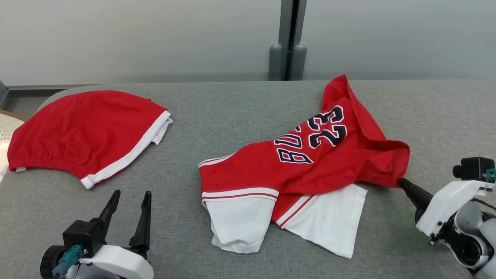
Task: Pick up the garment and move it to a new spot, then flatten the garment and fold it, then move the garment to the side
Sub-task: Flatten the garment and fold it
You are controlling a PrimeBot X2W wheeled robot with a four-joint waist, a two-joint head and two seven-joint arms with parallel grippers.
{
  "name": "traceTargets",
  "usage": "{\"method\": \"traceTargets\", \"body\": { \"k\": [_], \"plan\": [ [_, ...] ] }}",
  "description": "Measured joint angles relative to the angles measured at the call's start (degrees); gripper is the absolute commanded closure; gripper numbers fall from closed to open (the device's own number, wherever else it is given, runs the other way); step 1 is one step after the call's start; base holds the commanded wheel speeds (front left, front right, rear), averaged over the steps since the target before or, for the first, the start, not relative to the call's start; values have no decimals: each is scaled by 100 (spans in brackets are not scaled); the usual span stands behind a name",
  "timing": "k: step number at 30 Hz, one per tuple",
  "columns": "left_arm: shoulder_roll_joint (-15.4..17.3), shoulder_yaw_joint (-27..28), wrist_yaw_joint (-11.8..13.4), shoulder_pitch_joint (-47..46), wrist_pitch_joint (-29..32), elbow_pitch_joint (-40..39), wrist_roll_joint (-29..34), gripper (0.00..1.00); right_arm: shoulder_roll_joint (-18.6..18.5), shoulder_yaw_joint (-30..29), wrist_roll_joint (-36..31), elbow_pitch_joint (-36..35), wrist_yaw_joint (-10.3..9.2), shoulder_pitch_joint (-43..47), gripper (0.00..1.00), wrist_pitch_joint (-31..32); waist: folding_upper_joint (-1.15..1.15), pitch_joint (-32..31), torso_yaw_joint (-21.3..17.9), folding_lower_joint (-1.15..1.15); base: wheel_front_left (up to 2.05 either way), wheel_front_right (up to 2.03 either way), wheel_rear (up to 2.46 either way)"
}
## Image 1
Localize red jersey with white sleeves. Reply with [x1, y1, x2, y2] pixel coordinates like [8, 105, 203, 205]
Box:
[198, 74, 411, 260]

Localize grey partition post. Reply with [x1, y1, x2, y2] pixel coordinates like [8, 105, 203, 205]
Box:
[269, 0, 308, 81]

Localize teal left camera connector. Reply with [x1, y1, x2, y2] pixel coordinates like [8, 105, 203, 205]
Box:
[52, 245, 84, 278]

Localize red shorts with white stripe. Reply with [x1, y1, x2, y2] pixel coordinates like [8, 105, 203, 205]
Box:
[7, 90, 174, 190]

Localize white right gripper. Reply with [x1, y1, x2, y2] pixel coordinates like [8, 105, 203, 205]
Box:
[398, 177, 495, 237]

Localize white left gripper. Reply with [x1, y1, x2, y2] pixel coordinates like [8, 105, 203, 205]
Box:
[79, 189, 155, 279]

